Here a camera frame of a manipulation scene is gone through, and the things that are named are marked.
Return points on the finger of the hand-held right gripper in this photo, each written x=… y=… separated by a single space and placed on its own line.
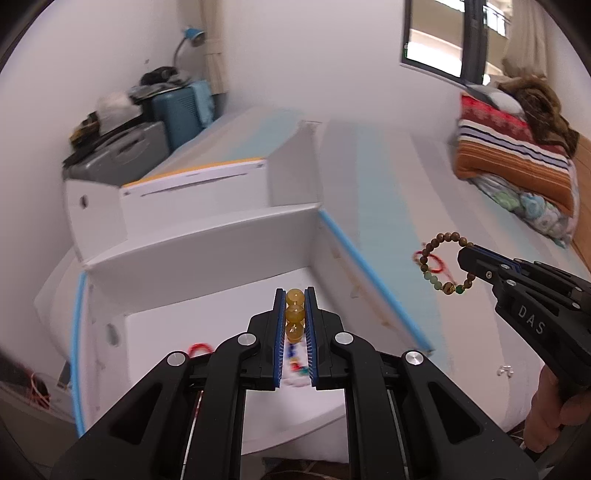
x=480 y=265
x=531 y=267

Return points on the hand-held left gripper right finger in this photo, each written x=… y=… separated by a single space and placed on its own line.
x=310 y=337

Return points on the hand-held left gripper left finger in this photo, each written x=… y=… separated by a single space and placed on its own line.
x=278 y=337

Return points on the white wooden shelf box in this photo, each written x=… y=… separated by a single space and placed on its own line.
x=194 y=240

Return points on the person's right hand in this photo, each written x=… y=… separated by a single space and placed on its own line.
x=545 y=410

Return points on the floral quilt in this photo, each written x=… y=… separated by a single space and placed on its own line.
x=531 y=210

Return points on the striped folded blanket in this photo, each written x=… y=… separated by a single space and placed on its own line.
x=512 y=152

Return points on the brown blanket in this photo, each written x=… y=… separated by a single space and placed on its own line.
x=540 y=106

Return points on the grey white pillow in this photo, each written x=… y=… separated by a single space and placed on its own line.
x=503 y=99

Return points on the beige curtain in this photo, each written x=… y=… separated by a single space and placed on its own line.
x=217 y=60
x=526 y=46

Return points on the window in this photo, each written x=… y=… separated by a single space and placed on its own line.
x=443 y=37

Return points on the grey hard case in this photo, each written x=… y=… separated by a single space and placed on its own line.
x=120 y=154

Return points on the blue suitcase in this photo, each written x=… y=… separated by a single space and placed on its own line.
x=182 y=113

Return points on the white plastic bag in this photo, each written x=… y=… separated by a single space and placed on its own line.
x=115 y=104

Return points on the black bag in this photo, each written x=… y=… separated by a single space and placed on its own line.
x=159 y=76

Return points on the blue desk lamp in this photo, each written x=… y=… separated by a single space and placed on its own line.
x=191 y=34

